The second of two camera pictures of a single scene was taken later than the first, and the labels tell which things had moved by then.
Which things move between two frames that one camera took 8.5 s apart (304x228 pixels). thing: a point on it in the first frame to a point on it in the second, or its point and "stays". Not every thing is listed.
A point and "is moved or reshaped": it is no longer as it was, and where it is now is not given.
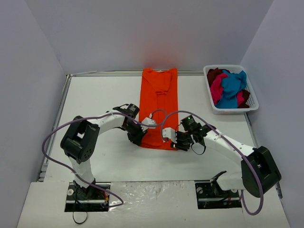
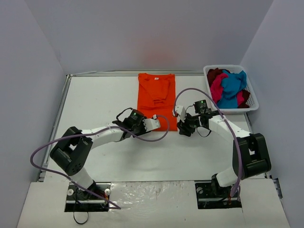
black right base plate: [207, 198] stays
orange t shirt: [159, 99] is moved or reshaped
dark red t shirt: [211, 73] stays
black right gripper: [181, 141] to [185, 124]
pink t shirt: [216, 90] stays
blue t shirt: [232, 84] stays
